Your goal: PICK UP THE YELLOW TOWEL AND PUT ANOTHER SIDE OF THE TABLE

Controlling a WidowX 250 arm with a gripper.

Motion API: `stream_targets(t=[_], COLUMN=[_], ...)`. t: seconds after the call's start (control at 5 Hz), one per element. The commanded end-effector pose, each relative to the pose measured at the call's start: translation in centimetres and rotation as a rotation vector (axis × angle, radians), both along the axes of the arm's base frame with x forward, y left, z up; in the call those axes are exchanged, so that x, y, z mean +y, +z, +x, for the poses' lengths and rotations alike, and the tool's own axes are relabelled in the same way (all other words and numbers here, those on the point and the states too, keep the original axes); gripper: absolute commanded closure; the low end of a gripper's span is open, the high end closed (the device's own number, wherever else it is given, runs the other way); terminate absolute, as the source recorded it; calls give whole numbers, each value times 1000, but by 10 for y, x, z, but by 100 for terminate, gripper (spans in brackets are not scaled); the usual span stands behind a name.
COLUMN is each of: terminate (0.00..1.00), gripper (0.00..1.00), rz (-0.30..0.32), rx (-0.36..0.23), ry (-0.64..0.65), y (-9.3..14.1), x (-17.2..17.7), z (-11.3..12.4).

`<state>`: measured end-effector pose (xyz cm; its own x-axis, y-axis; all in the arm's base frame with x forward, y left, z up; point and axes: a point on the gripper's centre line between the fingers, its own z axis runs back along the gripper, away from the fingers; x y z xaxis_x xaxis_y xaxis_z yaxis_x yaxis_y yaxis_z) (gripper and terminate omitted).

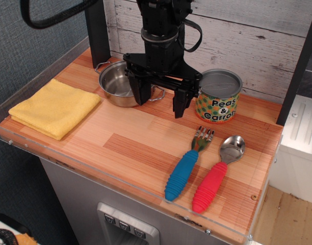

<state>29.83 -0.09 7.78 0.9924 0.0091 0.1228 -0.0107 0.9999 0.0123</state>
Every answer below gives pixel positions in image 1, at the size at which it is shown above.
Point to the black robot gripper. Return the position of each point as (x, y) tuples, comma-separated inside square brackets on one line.
[(163, 64)]

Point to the yellow cloth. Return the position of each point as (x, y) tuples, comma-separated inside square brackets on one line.
[(55, 109)]

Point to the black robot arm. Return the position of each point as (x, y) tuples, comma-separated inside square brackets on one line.
[(165, 20)]

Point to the small steel pot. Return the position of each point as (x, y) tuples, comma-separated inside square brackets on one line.
[(115, 83)]

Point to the peas and carrots can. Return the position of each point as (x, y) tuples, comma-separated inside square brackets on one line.
[(219, 95)]

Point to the clear acrylic table guard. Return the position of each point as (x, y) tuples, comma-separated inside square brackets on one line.
[(134, 150)]

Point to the grey toy fridge cabinet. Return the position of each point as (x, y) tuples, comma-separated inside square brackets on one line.
[(80, 195)]

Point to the silver dispenser button panel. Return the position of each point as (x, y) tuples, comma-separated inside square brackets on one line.
[(121, 228)]

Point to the white plastic furniture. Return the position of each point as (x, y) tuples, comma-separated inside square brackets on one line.
[(291, 171)]

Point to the orange and black object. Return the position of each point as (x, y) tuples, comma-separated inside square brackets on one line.
[(13, 232)]

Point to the blue handled fork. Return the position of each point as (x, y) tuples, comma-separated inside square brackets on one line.
[(181, 173)]

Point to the red handled spoon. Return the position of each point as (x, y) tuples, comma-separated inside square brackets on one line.
[(231, 150)]

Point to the black vertical post left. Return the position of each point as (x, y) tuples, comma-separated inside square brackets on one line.
[(98, 33)]

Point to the black vertical post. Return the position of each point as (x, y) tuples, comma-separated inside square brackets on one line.
[(98, 33), (296, 78)]

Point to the black vertical post right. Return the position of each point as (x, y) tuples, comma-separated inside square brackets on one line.
[(296, 78)]

